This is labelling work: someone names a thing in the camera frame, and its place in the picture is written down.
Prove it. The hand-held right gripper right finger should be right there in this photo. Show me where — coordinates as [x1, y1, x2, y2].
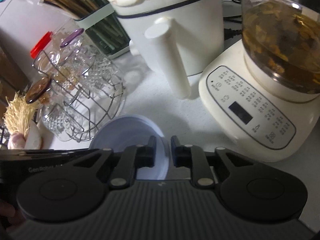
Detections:
[170, 135, 263, 189]

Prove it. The clear patterned glass cup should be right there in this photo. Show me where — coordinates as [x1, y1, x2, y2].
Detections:
[41, 102, 83, 142]
[79, 52, 121, 98]

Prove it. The brown base glass cup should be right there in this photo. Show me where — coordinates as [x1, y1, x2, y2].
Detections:
[25, 77, 66, 106]

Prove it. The person's left hand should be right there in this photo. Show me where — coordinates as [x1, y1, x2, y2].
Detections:
[0, 199, 26, 233]

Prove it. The green chopstick holder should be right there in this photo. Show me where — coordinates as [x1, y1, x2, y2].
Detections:
[75, 4, 132, 59]

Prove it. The white electric pot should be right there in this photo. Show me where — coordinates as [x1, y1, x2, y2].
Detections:
[100, 0, 225, 100]

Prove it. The light blue bowl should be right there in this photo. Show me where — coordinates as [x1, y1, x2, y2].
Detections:
[89, 114, 170, 182]

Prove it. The brown cap mushroom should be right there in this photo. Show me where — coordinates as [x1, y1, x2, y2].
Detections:
[7, 132, 28, 151]

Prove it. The white bowl with mushrooms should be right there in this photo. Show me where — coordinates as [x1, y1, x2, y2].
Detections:
[25, 122, 44, 151]

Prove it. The purple base glass cup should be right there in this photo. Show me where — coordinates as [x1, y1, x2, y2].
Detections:
[54, 20, 100, 63]

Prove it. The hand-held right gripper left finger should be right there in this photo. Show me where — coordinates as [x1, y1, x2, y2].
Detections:
[63, 135, 157, 189]

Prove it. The wire cup rack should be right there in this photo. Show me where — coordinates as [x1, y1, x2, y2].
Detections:
[32, 50, 126, 141]

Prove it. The red lid plastic jar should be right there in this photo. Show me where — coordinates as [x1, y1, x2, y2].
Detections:
[30, 31, 78, 91]

